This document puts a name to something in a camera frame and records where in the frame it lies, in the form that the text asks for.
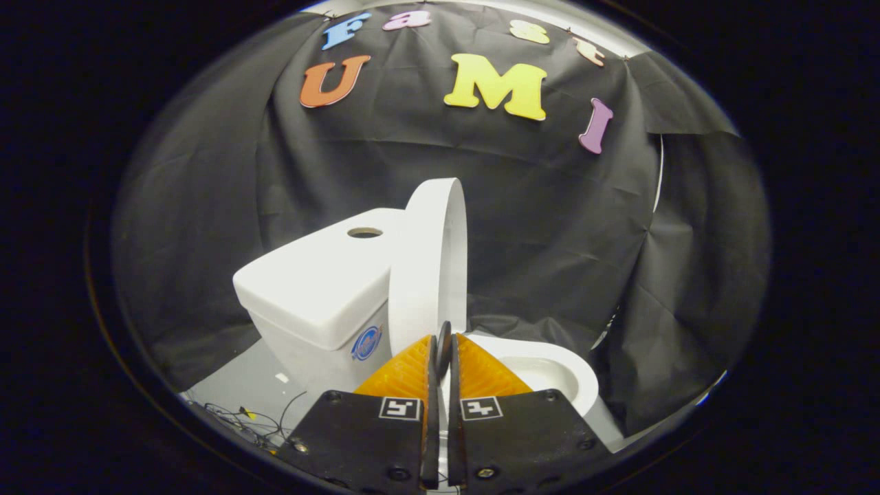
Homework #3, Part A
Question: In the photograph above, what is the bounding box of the thin black cable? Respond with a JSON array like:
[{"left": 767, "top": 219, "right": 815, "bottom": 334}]
[{"left": 187, "top": 390, "right": 308, "bottom": 452}]

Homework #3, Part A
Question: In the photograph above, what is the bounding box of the black backdrop cloth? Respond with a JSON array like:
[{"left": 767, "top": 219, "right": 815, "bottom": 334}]
[{"left": 112, "top": 0, "right": 772, "bottom": 438}]

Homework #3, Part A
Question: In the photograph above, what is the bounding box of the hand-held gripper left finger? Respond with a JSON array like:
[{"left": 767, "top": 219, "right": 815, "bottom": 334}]
[{"left": 275, "top": 335, "right": 441, "bottom": 495}]

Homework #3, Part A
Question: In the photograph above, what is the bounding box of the white toilet lid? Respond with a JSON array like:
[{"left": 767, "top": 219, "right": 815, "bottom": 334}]
[{"left": 388, "top": 178, "right": 469, "bottom": 360}]

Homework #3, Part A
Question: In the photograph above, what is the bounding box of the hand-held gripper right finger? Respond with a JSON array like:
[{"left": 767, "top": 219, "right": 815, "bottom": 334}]
[{"left": 447, "top": 333, "right": 614, "bottom": 495}]

